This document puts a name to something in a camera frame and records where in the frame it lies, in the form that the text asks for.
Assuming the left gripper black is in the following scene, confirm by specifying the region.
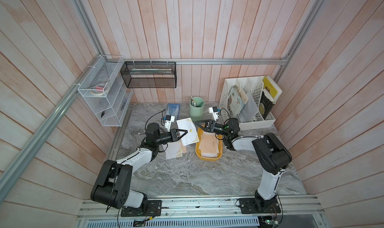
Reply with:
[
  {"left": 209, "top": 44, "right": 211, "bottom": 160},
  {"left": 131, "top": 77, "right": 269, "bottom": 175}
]
[{"left": 155, "top": 128, "right": 188, "bottom": 146}]

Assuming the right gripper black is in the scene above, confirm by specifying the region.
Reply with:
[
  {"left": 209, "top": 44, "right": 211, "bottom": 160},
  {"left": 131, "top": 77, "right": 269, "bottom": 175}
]
[{"left": 196, "top": 122, "right": 231, "bottom": 140}]

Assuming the yellow plastic storage box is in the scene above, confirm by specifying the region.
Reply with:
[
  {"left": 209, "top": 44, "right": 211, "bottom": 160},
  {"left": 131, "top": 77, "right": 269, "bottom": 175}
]
[{"left": 195, "top": 128, "right": 223, "bottom": 162}]

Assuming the pink lined paper sheet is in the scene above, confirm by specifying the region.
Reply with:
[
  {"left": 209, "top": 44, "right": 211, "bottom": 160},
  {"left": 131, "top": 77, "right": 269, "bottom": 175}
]
[{"left": 179, "top": 142, "right": 187, "bottom": 154}]

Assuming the white paper yellow pattern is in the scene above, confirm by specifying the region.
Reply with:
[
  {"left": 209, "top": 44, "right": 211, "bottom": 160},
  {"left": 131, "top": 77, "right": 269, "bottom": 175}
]
[{"left": 165, "top": 142, "right": 183, "bottom": 160}]

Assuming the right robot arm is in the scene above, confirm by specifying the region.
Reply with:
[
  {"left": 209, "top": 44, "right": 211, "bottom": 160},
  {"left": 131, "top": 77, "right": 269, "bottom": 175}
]
[{"left": 195, "top": 118, "right": 292, "bottom": 211}]

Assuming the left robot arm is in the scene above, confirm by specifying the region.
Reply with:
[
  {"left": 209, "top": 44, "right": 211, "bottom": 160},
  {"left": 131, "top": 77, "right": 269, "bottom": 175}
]
[{"left": 90, "top": 123, "right": 189, "bottom": 215}]

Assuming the stack of stationery paper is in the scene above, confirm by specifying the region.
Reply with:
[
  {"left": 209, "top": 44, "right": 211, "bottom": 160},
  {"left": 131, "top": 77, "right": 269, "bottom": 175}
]
[{"left": 200, "top": 132, "right": 219, "bottom": 158}]

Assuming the green pen holder cup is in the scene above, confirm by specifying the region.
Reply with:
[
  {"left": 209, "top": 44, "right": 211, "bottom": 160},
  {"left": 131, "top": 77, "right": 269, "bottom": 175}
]
[{"left": 190, "top": 97, "right": 205, "bottom": 122}]

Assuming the blue booklet on table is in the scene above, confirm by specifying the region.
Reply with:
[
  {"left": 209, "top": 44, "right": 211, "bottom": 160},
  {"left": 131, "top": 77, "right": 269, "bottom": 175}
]
[{"left": 166, "top": 103, "right": 181, "bottom": 120}]

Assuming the illustrated magazine in organizer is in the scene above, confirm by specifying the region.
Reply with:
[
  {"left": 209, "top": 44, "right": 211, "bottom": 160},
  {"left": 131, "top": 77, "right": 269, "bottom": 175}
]
[{"left": 228, "top": 85, "right": 249, "bottom": 118}]

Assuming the grey folder in organizer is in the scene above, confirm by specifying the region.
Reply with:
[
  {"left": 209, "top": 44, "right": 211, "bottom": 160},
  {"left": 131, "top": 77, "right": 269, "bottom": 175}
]
[{"left": 240, "top": 92, "right": 259, "bottom": 123}]

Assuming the white plastic file organizer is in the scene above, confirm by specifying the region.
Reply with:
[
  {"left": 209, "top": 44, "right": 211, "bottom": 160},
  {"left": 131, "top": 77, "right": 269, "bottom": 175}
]
[{"left": 219, "top": 76, "right": 276, "bottom": 130}]

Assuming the dark book in organizer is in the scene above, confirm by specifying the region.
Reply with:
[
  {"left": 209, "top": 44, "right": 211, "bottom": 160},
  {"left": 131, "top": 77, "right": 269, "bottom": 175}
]
[{"left": 259, "top": 89, "right": 276, "bottom": 120}]

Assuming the yellow book in organizer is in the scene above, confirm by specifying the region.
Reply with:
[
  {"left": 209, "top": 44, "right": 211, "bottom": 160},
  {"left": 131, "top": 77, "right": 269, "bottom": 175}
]
[{"left": 263, "top": 75, "right": 283, "bottom": 101}]

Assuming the tape roll on shelf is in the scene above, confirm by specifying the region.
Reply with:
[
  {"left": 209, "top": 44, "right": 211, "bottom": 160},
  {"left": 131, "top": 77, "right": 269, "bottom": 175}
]
[{"left": 90, "top": 84, "right": 110, "bottom": 96}]

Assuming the black mesh wall basket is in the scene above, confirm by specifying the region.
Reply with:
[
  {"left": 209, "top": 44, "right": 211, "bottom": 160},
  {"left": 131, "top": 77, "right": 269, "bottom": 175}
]
[{"left": 120, "top": 61, "right": 177, "bottom": 88}]

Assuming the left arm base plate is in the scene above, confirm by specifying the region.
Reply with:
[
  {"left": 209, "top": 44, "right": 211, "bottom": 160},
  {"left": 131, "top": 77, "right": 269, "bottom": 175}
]
[{"left": 121, "top": 200, "right": 162, "bottom": 217}]

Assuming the white mesh wall shelf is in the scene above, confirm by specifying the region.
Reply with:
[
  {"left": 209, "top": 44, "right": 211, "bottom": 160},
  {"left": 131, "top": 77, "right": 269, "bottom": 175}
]
[{"left": 78, "top": 55, "right": 133, "bottom": 127}]

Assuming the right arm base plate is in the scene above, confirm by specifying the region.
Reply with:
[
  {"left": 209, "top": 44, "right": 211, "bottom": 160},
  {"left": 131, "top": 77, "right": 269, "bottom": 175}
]
[{"left": 237, "top": 196, "right": 281, "bottom": 214}]

